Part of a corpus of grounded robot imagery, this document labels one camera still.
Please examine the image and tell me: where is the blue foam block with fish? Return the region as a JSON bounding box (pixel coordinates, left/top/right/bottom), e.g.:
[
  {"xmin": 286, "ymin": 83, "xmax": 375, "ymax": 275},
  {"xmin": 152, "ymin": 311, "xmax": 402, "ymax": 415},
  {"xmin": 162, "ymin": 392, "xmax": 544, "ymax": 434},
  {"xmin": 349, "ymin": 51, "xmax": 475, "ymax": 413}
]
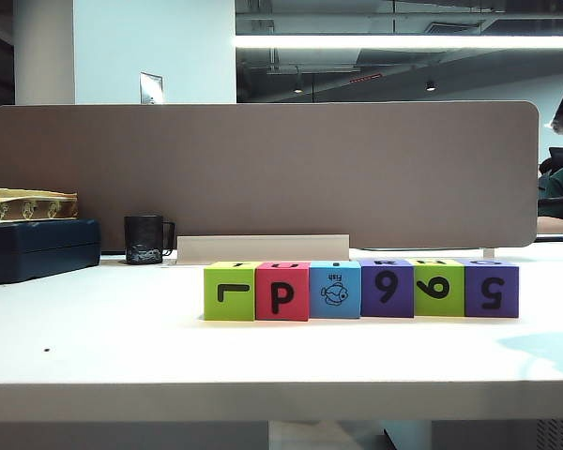
[{"xmin": 309, "ymin": 261, "xmax": 362, "ymax": 320}]

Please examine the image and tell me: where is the green foam block with L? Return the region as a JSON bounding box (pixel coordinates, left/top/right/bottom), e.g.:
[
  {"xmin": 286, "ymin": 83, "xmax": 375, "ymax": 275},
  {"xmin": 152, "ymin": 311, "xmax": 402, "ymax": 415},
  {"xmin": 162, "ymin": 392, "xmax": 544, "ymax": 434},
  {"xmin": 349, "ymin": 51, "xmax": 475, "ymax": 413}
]
[{"xmin": 203, "ymin": 262, "xmax": 257, "ymax": 323}]

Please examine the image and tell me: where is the black mug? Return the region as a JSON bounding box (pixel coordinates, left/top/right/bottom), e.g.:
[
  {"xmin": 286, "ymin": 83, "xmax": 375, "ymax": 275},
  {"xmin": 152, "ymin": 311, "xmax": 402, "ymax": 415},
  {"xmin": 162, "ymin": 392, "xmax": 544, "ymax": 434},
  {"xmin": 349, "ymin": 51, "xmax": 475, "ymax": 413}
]
[{"xmin": 123, "ymin": 215, "xmax": 176, "ymax": 266}]

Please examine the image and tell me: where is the green foam block with nine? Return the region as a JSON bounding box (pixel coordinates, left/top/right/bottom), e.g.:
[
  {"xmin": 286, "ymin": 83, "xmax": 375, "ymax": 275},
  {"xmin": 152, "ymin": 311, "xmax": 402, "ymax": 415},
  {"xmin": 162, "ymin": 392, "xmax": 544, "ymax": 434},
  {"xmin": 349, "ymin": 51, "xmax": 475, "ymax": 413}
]
[{"xmin": 413, "ymin": 259, "xmax": 466, "ymax": 318}]

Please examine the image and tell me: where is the red foam block with P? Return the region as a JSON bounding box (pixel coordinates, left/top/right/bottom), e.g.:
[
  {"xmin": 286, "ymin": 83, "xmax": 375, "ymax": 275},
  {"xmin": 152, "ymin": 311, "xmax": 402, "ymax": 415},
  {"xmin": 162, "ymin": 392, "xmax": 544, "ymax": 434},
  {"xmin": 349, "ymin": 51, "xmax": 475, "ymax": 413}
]
[{"xmin": 254, "ymin": 262, "xmax": 311, "ymax": 323}]

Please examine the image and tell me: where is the white ceiling light strip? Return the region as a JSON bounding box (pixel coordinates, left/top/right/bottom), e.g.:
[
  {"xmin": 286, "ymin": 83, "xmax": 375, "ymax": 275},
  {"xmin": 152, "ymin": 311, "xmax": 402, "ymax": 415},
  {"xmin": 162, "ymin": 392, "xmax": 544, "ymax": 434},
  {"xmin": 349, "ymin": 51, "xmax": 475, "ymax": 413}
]
[{"xmin": 233, "ymin": 35, "xmax": 563, "ymax": 50}]

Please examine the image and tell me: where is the brown fabric desk divider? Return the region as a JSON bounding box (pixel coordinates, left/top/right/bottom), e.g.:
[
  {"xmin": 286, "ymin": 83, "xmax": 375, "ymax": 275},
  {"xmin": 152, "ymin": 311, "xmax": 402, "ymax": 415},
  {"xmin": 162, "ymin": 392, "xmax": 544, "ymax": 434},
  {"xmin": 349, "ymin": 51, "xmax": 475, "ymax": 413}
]
[{"xmin": 0, "ymin": 100, "xmax": 540, "ymax": 250}]

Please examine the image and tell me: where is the purple foam block with nine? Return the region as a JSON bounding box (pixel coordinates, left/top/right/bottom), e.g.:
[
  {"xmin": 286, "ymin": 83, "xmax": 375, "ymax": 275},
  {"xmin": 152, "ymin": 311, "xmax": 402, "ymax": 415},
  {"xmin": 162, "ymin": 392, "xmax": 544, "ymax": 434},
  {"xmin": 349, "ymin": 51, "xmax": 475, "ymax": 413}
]
[{"xmin": 359, "ymin": 259, "xmax": 415, "ymax": 319}]

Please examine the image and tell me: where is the dark blue hard case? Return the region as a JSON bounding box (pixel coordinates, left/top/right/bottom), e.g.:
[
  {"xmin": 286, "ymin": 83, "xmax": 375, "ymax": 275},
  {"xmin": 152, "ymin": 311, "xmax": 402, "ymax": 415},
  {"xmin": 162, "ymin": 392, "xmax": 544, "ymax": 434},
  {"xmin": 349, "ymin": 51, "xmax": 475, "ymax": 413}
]
[{"xmin": 0, "ymin": 217, "xmax": 101, "ymax": 286}]

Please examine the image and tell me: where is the yellow box on case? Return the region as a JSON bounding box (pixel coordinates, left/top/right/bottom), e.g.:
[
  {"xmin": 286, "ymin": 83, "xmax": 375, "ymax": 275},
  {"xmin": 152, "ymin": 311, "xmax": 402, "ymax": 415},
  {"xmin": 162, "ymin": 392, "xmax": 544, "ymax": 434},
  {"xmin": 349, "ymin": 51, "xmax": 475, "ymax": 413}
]
[{"xmin": 0, "ymin": 187, "xmax": 80, "ymax": 222}]

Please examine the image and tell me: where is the purple foam block with five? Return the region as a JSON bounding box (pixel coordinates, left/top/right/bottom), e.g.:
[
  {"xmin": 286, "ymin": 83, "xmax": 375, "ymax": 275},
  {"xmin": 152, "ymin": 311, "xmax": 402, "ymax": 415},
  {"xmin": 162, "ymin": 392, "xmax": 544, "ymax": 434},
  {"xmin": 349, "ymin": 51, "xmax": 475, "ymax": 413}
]
[{"xmin": 464, "ymin": 260, "xmax": 520, "ymax": 320}]

